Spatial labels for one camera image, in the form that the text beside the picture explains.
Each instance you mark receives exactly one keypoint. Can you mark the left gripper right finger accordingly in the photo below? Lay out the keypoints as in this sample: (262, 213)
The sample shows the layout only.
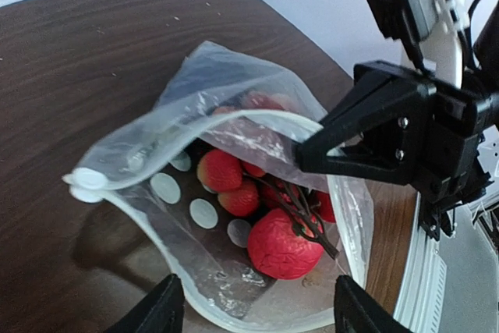
(356, 311)

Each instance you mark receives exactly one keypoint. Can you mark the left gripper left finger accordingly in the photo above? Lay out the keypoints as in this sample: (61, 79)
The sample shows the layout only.
(161, 310)

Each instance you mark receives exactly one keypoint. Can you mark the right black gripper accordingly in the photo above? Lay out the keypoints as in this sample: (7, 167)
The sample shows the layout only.
(399, 127)

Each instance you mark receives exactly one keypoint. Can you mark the clear zip top bag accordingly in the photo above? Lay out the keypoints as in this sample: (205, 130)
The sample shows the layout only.
(254, 110)

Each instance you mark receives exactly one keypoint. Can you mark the red fake lychee bunch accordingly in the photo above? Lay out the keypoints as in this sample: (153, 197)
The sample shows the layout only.
(243, 187)

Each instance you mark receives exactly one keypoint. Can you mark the red fake fruit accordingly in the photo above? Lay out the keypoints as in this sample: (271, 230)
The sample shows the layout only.
(275, 250)

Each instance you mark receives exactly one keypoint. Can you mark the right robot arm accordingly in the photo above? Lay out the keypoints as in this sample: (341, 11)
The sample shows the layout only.
(483, 36)

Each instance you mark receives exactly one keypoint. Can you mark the aluminium front rail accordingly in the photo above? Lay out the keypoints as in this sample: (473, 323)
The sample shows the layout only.
(451, 285)

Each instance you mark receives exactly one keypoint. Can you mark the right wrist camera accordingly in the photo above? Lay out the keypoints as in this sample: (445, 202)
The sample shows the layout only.
(432, 33)

